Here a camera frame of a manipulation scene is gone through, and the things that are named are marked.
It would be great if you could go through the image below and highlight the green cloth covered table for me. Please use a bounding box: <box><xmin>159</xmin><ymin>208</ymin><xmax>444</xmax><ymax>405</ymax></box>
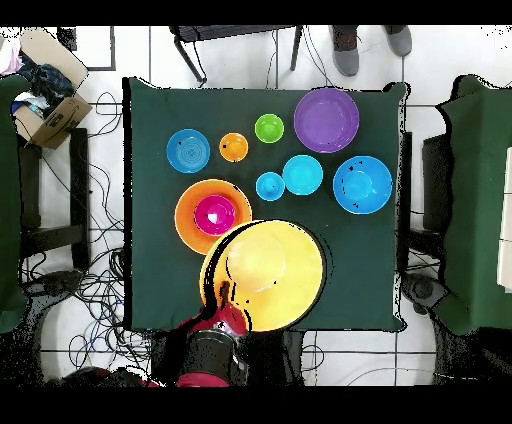
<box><xmin>435</xmin><ymin>74</ymin><xmax>512</xmax><ymax>336</ymax></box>
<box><xmin>0</xmin><ymin>74</ymin><xmax>32</xmax><ymax>334</ymax></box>

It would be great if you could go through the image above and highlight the cardboard box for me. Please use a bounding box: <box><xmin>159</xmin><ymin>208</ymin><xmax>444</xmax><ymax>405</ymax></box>
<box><xmin>11</xmin><ymin>26</ymin><xmax>94</xmax><ymax>150</ymax></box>

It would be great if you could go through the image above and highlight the large orange bowl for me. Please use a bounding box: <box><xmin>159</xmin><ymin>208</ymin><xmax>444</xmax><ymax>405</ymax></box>
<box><xmin>198</xmin><ymin>218</ymin><xmax>327</xmax><ymax>333</ymax></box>
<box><xmin>174</xmin><ymin>178</ymin><xmax>254</xmax><ymax>256</ymax></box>

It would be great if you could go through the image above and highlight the orange cup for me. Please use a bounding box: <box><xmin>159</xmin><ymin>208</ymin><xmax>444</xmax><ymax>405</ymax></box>
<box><xmin>218</xmin><ymin>132</ymin><xmax>250</xmax><ymax>164</ymax></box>

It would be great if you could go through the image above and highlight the blue cup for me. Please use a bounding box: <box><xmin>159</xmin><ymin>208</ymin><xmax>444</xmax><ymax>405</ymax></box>
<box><xmin>255</xmin><ymin>171</ymin><xmax>286</xmax><ymax>202</ymax></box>

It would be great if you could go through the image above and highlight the person's right foot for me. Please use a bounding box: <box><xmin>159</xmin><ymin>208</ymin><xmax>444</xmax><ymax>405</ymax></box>
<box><xmin>328</xmin><ymin>25</ymin><xmax>361</xmax><ymax>78</ymax></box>

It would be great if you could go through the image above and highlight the black metal chair frame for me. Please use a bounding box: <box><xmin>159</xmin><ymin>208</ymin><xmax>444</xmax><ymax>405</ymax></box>
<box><xmin>168</xmin><ymin>24</ymin><xmax>304</xmax><ymax>84</ymax></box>

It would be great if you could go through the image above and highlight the black equipment case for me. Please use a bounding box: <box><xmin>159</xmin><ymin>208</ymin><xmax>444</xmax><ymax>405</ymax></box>
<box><xmin>421</xmin><ymin>133</ymin><xmax>455</xmax><ymax>235</ymax></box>

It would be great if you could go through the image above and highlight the large purple bowl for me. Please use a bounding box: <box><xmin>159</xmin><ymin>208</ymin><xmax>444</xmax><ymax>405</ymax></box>
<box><xmin>293</xmin><ymin>87</ymin><xmax>361</xmax><ymax>154</ymax></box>

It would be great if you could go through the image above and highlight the green cup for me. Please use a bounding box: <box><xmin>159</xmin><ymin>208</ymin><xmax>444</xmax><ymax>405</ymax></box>
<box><xmin>254</xmin><ymin>113</ymin><xmax>286</xmax><ymax>144</ymax></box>

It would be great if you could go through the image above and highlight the pink cloth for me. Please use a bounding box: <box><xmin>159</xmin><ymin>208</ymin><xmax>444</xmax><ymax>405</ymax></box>
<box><xmin>0</xmin><ymin>37</ymin><xmax>24</xmax><ymax>77</ymax></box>

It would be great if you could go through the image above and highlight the black square floor frame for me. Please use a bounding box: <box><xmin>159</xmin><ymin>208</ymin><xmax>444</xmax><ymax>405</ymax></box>
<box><xmin>56</xmin><ymin>25</ymin><xmax>117</xmax><ymax>72</ymax></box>

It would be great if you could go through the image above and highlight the person's foot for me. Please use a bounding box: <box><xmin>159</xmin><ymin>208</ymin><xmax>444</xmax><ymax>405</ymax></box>
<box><xmin>328</xmin><ymin>25</ymin><xmax>361</xmax><ymax>78</ymax></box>
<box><xmin>383</xmin><ymin>25</ymin><xmax>413</xmax><ymax>58</ymax></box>

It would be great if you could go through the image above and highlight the tangle of black cables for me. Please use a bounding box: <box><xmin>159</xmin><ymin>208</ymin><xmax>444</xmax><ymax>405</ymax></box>
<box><xmin>23</xmin><ymin>90</ymin><xmax>161</xmax><ymax>387</ymax></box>

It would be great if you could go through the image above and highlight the dark green tablecloth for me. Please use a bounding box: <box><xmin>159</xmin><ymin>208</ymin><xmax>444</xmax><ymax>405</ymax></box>
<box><xmin>121</xmin><ymin>76</ymin><xmax>411</xmax><ymax>333</ymax></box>

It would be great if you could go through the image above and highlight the black pedestal foot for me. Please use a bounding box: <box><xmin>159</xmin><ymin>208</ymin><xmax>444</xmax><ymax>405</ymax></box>
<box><xmin>401</xmin><ymin>272</ymin><xmax>450</xmax><ymax>315</ymax></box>
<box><xmin>21</xmin><ymin>269</ymin><xmax>85</xmax><ymax>299</ymax></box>

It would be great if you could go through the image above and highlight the black bench frame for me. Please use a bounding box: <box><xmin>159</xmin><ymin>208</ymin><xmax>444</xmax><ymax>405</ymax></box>
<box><xmin>17</xmin><ymin>127</ymin><xmax>92</xmax><ymax>271</ymax></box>

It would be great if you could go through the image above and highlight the dark blue cloth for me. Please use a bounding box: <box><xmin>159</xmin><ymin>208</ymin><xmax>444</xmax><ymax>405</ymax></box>
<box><xmin>17</xmin><ymin>55</ymin><xmax>75</xmax><ymax>109</ymax></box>

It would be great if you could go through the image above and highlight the blue ribbed-bottom bowl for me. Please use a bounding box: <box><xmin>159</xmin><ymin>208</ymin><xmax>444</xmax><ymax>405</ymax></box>
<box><xmin>165</xmin><ymin>128</ymin><xmax>212</xmax><ymax>174</ymax></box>

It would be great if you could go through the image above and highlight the small magenta bowl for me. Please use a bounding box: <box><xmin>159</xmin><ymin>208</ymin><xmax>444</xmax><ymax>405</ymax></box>
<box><xmin>193</xmin><ymin>194</ymin><xmax>237</xmax><ymax>237</ymax></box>

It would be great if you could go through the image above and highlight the small cyan bowl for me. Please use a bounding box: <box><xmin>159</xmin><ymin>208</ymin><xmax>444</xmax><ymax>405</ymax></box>
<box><xmin>281</xmin><ymin>154</ymin><xmax>324</xmax><ymax>197</ymax></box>

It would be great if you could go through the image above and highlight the person's left foot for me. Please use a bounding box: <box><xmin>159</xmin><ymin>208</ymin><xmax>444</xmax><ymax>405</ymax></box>
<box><xmin>383</xmin><ymin>25</ymin><xmax>413</xmax><ymax>58</ymax></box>

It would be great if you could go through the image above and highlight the white panel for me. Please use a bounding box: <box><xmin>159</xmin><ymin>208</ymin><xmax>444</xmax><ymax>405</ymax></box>
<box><xmin>496</xmin><ymin>145</ymin><xmax>512</xmax><ymax>294</ymax></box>

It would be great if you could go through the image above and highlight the large blue bowl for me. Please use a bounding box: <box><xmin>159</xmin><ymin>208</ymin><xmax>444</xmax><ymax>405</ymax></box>
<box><xmin>332</xmin><ymin>155</ymin><xmax>394</xmax><ymax>216</ymax></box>

